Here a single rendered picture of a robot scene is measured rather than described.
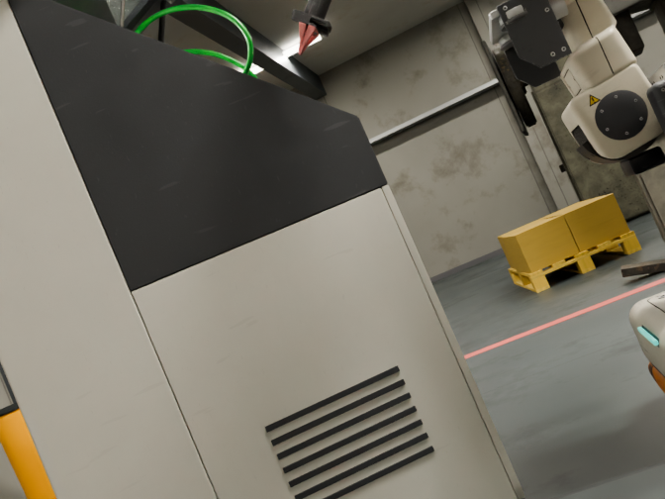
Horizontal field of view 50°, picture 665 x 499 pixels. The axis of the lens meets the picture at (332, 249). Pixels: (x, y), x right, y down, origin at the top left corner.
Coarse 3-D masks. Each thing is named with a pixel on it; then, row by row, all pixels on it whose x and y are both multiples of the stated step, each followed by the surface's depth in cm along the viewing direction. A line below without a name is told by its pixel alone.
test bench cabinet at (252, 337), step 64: (384, 192) 151; (256, 256) 147; (320, 256) 148; (384, 256) 150; (192, 320) 144; (256, 320) 145; (320, 320) 147; (384, 320) 149; (192, 384) 143; (256, 384) 144; (320, 384) 146; (384, 384) 147; (448, 384) 149; (256, 448) 143; (320, 448) 145; (384, 448) 146; (448, 448) 148
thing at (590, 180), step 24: (504, 72) 735; (552, 96) 718; (528, 120) 756; (552, 120) 721; (576, 144) 717; (576, 168) 720; (600, 168) 713; (576, 192) 739; (600, 192) 716; (624, 192) 710; (624, 216) 712
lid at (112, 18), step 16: (64, 0) 167; (80, 0) 173; (96, 0) 180; (112, 0) 192; (128, 0) 201; (144, 0) 211; (160, 0) 216; (96, 16) 186; (112, 16) 194; (128, 16) 208; (144, 16) 214
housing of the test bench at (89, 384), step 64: (0, 0) 145; (0, 64) 144; (0, 128) 143; (0, 192) 142; (64, 192) 143; (0, 256) 140; (64, 256) 142; (0, 320) 139; (64, 320) 141; (128, 320) 142; (64, 384) 140; (128, 384) 141; (64, 448) 138; (128, 448) 140; (192, 448) 141
